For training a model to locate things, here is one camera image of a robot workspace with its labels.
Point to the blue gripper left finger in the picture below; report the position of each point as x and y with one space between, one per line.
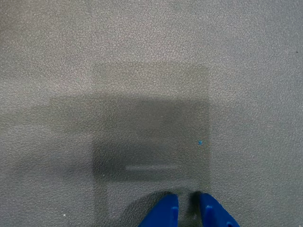
163 215

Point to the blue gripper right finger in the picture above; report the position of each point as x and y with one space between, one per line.
213 214

